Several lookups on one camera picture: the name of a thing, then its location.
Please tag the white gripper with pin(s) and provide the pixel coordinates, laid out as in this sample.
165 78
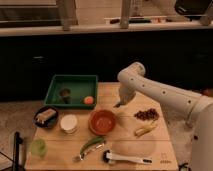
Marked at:
125 99

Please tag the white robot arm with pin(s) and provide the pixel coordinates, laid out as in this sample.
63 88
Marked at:
194 105

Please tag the white paper cup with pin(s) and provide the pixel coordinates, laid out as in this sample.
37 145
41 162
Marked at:
68 123

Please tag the green plastic cup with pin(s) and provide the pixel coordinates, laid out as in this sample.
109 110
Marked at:
38 147

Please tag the dark red grape bunch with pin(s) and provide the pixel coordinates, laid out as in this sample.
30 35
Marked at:
150 114

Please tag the orange bowl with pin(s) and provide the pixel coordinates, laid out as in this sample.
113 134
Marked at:
101 122

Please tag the orange round fruit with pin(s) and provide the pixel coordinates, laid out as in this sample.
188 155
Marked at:
88 100

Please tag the green plastic tray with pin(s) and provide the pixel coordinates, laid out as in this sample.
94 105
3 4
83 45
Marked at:
80 86

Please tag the green chili pepper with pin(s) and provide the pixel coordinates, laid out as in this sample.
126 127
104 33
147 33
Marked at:
95 140

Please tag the dark brown toy item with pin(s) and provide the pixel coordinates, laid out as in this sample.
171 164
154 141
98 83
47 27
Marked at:
65 95

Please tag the silver metal spoon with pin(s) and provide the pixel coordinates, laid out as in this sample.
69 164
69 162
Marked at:
81 157

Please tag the black bowl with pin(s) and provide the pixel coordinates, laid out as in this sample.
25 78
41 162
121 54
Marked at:
50 123

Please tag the brown sponge block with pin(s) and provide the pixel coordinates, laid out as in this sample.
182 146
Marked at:
45 115

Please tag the black stand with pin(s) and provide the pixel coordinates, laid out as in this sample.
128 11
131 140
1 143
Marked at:
16 148

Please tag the white handled dish brush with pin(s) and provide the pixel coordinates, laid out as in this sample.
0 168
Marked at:
110 156

